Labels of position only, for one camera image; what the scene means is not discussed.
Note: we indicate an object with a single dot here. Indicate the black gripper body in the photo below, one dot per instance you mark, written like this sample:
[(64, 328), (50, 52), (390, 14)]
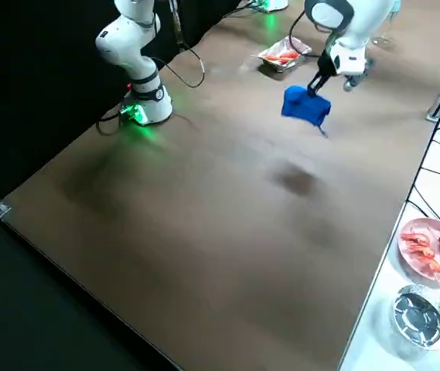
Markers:
[(326, 62)]

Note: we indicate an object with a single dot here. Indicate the blue dishcloth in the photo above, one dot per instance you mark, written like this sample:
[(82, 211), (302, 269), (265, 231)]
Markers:
[(304, 106)]

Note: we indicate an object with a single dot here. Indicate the aluminum foil pan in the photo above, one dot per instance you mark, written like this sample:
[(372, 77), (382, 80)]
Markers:
[(297, 46)]

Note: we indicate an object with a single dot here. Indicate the clear bottle light blue cap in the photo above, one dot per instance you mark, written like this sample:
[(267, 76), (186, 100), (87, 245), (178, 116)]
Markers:
[(382, 39)]

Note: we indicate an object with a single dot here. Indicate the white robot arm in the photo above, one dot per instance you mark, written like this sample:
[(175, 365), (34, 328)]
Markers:
[(271, 4), (134, 58)]

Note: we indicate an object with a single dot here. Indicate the round foil dish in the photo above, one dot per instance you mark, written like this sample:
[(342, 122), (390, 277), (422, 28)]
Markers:
[(420, 317)]

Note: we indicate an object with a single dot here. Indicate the orange shrimp skewer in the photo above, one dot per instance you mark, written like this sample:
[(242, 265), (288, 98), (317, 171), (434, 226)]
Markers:
[(281, 58)]

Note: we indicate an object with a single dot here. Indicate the red shrimp pile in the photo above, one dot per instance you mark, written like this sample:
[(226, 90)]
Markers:
[(420, 247)]

